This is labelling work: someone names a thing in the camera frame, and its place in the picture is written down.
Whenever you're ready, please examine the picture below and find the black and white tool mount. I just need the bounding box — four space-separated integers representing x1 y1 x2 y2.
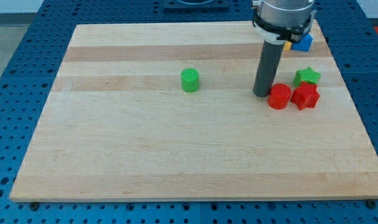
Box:
252 10 317 44

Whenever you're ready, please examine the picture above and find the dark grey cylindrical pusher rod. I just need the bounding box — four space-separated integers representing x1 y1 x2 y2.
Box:
252 41 284 97

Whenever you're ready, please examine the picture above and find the green cylinder block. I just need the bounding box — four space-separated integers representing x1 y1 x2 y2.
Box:
180 68 200 93

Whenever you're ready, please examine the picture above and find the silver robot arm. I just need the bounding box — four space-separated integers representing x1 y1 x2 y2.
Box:
252 0 316 97

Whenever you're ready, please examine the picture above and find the green star block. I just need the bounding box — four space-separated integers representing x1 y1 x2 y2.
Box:
293 67 321 87

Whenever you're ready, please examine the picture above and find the red star block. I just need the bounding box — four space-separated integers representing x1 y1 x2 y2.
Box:
290 82 320 110

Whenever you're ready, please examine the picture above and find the yellow block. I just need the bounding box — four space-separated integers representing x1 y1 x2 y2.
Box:
283 41 292 51

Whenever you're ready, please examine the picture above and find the blue pentagon block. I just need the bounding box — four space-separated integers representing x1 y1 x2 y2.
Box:
291 34 313 52

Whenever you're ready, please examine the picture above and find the red cylinder block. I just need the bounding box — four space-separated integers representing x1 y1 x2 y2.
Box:
268 83 291 110

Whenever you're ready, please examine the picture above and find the wooden board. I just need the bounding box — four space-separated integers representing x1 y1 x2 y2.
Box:
10 21 378 202

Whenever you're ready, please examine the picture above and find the black screw bottom right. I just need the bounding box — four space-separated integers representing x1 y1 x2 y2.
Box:
366 200 376 209

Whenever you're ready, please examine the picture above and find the black screw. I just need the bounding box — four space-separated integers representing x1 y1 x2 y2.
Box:
29 202 40 211
366 200 376 209

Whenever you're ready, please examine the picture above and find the black screw bottom left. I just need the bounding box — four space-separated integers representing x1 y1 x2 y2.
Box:
29 202 40 211

